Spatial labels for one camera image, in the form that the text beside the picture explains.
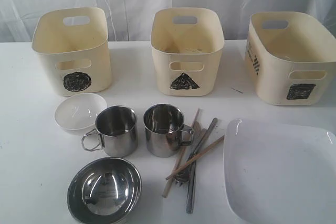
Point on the wooden chopstick crossing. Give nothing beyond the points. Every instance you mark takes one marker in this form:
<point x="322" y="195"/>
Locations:
<point x="196" y="157"/>

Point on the cream bin with triangle mark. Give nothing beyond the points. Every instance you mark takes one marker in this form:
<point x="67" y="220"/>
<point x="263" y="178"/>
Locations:
<point x="187" y="45"/>

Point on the white square plate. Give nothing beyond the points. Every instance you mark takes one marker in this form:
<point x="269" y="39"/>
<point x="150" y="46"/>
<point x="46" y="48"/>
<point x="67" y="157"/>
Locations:
<point x="279" y="173"/>

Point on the small white bowl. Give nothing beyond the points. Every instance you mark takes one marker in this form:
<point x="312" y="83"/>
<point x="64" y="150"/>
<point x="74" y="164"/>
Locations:
<point x="77" y="114"/>

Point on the steel mug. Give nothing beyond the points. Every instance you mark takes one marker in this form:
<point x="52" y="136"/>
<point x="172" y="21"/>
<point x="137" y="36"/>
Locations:
<point x="116" y="130"/>
<point x="165" y="130"/>

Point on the cream bin with square mark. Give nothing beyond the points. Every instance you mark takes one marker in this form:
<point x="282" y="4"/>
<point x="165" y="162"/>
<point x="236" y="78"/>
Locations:
<point x="290" y="57"/>

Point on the cream bin with circle mark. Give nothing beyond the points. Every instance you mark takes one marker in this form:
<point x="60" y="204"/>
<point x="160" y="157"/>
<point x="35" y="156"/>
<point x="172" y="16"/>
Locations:
<point x="72" y="47"/>

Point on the stainless steel bowl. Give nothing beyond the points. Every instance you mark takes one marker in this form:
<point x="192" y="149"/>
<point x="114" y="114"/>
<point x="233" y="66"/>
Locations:
<point x="106" y="190"/>

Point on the wooden chopstick long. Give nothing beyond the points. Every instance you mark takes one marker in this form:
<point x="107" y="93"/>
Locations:
<point x="181" y="153"/>

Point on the steel table knife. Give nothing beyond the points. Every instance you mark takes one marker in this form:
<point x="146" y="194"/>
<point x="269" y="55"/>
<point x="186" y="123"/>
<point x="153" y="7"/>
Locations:
<point x="199" y="143"/>

